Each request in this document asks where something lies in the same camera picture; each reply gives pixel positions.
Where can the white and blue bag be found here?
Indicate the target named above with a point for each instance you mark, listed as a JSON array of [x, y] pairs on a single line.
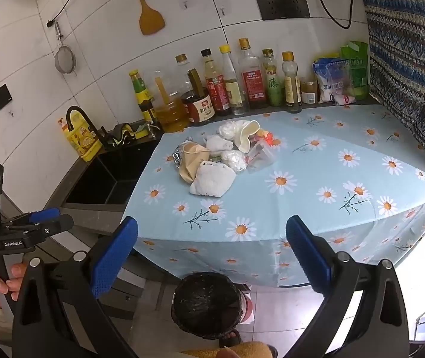
[[330, 80]]

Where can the wooden spatula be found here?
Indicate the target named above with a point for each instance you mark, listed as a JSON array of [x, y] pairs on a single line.
[[150, 16]]

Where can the yellow fuzzy garment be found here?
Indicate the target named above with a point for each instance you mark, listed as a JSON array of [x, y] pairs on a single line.
[[242, 350]]

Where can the black kitchen sink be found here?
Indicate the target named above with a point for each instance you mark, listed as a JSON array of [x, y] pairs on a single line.
[[111, 175]]

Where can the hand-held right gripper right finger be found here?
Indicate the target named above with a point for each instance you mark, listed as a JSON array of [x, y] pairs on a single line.
[[306, 257]]

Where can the pale label yellow cap bottle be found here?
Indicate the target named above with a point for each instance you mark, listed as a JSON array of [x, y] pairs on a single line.
[[292, 85]]

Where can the tall clear red label bottle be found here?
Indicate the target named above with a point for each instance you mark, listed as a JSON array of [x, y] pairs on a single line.
[[251, 78]]

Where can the black-bagged waste bin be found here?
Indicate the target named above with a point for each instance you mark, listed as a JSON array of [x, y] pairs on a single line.
[[206, 304]]

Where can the green label sauce bottle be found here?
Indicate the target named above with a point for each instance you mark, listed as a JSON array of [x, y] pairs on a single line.
[[142, 95]]

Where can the silver foil wrapper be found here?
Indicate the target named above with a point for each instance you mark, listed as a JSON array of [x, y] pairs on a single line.
[[176, 156]]

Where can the green pouch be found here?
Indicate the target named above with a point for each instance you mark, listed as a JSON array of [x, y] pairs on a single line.
[[358, 67]]

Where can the yellow green sponge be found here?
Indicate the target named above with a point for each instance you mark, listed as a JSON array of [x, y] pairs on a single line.
[[143, 130]]

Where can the black and yellow cloth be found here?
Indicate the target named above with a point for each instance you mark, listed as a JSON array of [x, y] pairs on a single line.
[[122, 134]]

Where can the metal mesh strainer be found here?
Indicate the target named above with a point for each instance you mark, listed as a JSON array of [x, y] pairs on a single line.
[[65, 61]]

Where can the clear plastic cup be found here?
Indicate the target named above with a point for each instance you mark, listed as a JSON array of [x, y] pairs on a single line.
[[259, 156]]

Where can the black cap red label bottle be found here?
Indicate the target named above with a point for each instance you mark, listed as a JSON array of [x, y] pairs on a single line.
[[216, 89]]

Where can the blue patterned curtain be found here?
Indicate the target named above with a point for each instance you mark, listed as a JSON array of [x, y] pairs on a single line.
[[406, 63]]

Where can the yellow dish soap bottle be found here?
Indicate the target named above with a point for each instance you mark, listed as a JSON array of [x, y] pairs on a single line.
[[81, 138]]

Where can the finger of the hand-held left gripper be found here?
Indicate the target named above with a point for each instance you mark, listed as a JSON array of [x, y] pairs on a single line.
[[42, 215], [57, 225]]

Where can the black wall outlet panel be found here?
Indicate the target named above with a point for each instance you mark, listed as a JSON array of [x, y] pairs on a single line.
[[282, 7]]

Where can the slim clear yellow cap bottle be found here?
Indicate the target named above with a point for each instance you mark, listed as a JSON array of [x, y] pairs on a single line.
[[233, 89]]

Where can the red snack wrapper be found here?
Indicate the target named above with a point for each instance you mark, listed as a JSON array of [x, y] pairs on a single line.
[[267, 138]]

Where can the small glass jar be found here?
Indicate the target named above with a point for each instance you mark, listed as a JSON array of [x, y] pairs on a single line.
[[308, 91]]

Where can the person's sandalled foot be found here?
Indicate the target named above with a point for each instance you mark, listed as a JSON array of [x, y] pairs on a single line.
[[231, 337]]

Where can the blue daisy print tablecloth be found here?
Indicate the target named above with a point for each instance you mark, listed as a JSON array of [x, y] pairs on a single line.
[[309, 201]]

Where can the clear cooking oil jug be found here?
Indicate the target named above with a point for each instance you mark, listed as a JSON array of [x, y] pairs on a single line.
[[169, 113]]

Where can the large white tissue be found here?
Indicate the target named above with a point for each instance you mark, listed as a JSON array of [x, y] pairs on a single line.
[[212, 179]]

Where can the green oil bottle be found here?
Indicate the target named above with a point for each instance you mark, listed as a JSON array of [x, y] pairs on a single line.
[[274, 85]]

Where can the black faucet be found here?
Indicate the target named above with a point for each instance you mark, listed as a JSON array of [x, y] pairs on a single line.
[[76, 109]]

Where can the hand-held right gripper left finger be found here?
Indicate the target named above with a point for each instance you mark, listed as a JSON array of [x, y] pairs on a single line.
[[115, 257]]

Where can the black wall switch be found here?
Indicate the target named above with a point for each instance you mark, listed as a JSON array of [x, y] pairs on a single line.
[[1, 97]]

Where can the crushed brown paper cup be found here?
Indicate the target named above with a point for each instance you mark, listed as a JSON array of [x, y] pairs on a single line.
[[190, 162]]

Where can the dark soy sauce jar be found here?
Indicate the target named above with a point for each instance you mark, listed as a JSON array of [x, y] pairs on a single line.
[[199, 106]]

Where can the clear bottle with gold cap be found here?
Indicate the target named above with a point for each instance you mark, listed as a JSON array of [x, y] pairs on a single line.
[[183, 71]]

